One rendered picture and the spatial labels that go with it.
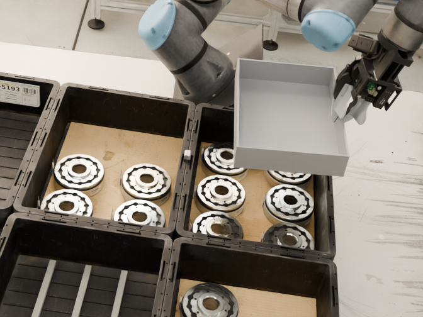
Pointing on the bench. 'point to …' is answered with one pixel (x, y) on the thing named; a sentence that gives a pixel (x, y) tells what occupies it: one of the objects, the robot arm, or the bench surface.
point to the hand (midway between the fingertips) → (338, 114)
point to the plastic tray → (287, 119)
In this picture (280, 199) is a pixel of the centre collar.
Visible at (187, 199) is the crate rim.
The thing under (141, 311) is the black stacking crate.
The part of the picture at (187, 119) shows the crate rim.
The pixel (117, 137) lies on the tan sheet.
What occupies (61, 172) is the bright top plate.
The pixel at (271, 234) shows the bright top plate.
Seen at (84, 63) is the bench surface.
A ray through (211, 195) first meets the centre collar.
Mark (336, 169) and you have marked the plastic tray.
